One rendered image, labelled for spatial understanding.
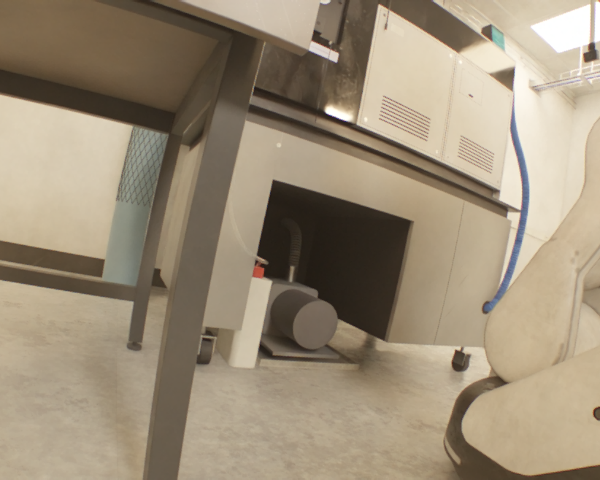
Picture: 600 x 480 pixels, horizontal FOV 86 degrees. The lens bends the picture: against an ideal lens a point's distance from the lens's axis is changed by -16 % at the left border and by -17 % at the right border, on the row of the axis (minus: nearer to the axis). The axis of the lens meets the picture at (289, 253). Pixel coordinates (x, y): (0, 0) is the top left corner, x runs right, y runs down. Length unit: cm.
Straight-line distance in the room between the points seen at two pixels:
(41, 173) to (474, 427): 212
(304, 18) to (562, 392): 55
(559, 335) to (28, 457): 89
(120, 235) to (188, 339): 138
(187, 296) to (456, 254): 117
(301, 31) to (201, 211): 22
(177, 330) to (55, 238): 179
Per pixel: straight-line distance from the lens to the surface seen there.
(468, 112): 167
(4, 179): 227
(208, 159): 44
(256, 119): 107
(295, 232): 161
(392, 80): 141
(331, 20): 136
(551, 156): 464
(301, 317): 126
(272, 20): 42
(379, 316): 137
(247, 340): 114
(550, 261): 79
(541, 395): 60
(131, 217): 180
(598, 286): 95
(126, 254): 180
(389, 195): 124
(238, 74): 48
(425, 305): 140
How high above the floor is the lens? 39
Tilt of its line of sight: 1 degrees down
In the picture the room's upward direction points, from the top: 12 degrees clockwise
